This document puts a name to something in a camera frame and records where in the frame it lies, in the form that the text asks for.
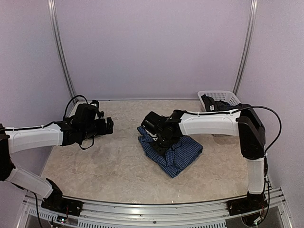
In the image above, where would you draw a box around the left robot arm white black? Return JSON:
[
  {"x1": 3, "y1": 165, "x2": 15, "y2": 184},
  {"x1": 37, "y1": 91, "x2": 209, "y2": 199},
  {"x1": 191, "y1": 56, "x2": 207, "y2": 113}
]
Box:
[{"x1": 0, "y1": 101, "x2": 114, "y2": 211}]

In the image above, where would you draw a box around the blue checked long sleeve shirt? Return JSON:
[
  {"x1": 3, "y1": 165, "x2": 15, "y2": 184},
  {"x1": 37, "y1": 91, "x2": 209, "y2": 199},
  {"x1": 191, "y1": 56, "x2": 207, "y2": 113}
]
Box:
[{"x1": 137, "y1": 126, "x2": 203, "y2": 178}]

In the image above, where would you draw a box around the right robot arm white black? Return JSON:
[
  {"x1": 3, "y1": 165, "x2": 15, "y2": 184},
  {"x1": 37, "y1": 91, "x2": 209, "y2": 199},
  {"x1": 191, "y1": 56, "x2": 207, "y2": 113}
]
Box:
[{"x1": 141, "y1": 106, "x2": 266, "y2": 211}]

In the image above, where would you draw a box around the left aluminium frame post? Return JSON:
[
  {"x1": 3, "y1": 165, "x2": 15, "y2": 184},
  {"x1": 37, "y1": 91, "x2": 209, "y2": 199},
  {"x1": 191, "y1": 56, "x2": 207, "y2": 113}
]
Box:
[{"x1": 47, "y1": 0, "x2": 76, "y2": 98}]

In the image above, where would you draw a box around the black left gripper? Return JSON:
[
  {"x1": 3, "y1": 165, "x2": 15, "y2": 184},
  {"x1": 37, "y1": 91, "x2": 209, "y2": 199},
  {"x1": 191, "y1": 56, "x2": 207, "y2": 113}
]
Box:
[{"x1": 82, "y1": 117, "x2": 113, "y2": 141}]

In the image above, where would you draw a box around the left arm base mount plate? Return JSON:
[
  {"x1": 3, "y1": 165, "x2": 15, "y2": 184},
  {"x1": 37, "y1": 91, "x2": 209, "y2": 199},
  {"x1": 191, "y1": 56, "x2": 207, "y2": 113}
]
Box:
[{"x1": 41, "y1": 197, "x2": 83, "y2": 217}]

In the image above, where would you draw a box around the aluminium frame post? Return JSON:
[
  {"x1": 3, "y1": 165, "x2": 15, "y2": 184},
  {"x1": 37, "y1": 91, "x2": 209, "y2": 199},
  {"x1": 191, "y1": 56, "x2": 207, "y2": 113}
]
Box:
[
  {"x1": 232, "y1": 0, "x2": 258, "y2": 95},
  {"x1": 47, "y1": 0, "x2": 76, "y2": 98}
]

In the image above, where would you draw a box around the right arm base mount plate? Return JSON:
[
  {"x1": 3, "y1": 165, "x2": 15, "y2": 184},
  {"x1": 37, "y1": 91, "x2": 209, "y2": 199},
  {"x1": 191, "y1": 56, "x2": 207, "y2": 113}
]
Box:
[{"x1": 227, "y1": 196, "x2": 268, "y2": 216}]

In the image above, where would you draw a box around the white plastic laundry basket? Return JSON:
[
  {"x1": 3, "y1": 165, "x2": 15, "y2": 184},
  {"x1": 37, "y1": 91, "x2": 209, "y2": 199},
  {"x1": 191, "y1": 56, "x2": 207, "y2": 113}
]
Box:
[{"x1": 197, "y1": 90, "x2": 241, "y2": 111}]

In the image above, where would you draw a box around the dark striped shirt in basket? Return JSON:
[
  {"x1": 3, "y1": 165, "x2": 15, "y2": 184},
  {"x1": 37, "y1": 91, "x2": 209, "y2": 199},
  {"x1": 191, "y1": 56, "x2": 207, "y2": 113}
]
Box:
[{"x1": 201, "y1": 95, "x2": 243, "y2": 112}]

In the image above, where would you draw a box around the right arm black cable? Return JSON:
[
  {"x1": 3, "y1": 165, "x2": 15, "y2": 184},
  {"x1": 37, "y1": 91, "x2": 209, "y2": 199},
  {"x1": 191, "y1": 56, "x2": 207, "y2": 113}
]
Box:
[{"x1": 237, "y1": 105, "x2": 283, "y2": 155}]

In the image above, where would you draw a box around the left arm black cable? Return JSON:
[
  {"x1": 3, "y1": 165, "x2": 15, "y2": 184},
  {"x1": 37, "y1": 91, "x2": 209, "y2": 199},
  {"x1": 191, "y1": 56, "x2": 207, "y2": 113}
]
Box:
[{"x1": 63, "y1": 95, "x2": 88, "y2": 119}]

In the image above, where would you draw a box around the front aluminium rail frame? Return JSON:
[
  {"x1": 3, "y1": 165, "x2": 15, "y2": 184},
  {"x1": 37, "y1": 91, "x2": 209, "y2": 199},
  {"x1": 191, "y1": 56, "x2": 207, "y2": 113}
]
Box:
[{"x1": 22, "y1": 187, "x2": 292, "y2": 228}]

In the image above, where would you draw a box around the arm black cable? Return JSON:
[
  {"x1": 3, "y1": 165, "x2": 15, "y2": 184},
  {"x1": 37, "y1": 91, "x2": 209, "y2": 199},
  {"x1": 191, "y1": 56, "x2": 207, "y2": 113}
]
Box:
[
  {"x1": 237, "y1": 105, "x2": 283, "y2": 155},
  {"x1": 63, "y1": 95, "x2": 88, "y2": 119}
]

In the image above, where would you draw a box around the right aluminium frame post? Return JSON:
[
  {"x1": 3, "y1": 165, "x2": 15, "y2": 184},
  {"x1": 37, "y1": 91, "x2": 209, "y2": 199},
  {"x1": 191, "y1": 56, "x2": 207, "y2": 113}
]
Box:
[{"x1": 232, "y1": 0, "x2": 258, "y2": 95}]

